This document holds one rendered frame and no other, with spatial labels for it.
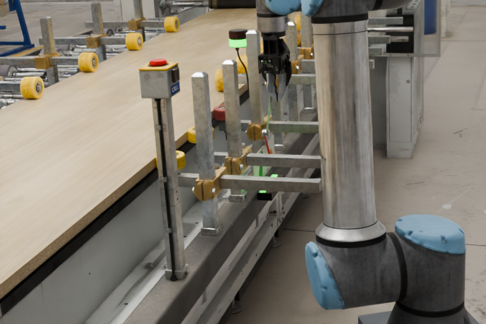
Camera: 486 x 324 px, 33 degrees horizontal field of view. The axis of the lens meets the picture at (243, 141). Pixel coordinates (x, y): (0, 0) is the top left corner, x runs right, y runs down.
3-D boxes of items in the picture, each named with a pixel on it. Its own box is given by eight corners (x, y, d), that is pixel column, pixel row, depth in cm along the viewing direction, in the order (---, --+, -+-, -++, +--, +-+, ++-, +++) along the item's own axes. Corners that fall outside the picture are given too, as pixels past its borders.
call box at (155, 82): (181, 94, 189) (178, 61, 186) (170, 102, 182) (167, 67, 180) (152, 94, 191) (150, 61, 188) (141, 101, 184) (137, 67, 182)
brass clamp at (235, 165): (254, 162, 251) (253, 146, 249) (241, 176, 238) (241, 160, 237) (235, 161, 252) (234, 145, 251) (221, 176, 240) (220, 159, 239)
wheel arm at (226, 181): (322, 192, 217) (321, 176, 215) (319, 197, 213) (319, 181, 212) (168, 184, 229) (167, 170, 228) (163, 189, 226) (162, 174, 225)
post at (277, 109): (285, 158, 294) (279, 24, 280) (283, 161, 291) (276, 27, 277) (275, 158, 295) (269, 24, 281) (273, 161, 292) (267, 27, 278)
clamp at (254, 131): (273, 129, 273) (272, 114, 271) (262, 141, 260) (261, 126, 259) (257, 129, 274) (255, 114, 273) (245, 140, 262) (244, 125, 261)
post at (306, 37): (314, 113, 339) (309, -4, 325) (312, 115, 335) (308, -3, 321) (305, 113, 340) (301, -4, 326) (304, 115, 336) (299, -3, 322)
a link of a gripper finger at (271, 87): (263, 105, 240) (261, 74, 238) (268, 100, 246) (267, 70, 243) (273, 105, 240) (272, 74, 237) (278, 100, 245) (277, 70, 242)
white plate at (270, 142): (275, 163, 277) (274, 134, 274) (254, 189, 253) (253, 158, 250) (274, 162, 277) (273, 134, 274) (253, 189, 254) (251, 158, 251)
